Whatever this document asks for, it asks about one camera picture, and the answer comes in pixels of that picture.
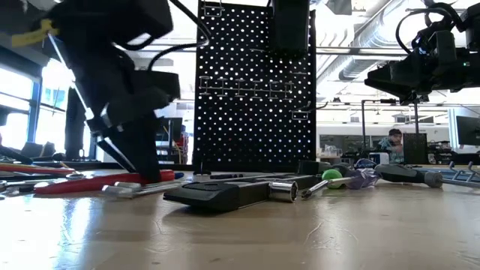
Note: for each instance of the black round column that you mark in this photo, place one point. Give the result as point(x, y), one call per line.
point(75, 123)

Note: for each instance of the person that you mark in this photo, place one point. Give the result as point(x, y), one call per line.
point(393, 146)

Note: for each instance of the silver ventilation duct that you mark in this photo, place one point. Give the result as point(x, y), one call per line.
point(360, 63)

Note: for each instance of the black monitor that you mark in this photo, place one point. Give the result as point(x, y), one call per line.
point(170, 129)
point(468, 130)

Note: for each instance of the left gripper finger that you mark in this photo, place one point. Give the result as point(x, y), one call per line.
point(114, 153)
point(142, 157)

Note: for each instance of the black perforated panel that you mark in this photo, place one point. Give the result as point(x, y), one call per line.
point(415, 148)

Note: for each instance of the black peg board bin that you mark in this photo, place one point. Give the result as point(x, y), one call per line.
point(290, 30)

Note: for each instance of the large chrome socket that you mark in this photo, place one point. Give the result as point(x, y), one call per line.
point(283, 191)

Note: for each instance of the white bucket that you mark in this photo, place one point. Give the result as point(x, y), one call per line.
point(377, 158)

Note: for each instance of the black pipe stand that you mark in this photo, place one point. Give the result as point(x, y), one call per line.
point(363, 123)

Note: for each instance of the black tape measure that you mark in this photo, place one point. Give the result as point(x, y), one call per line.
point(313, 167)

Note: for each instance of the bright window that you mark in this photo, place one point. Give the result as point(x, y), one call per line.
point(15, 108)

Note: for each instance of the black peg board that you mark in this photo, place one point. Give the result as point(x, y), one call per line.
point(255, 142)

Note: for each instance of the black aluminium frame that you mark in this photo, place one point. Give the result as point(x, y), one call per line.
point(112, 165)

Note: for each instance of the red tool cart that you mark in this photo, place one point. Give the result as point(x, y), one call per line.
point(182, 144)

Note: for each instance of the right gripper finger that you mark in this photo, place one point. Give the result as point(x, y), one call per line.
point(390, 80)

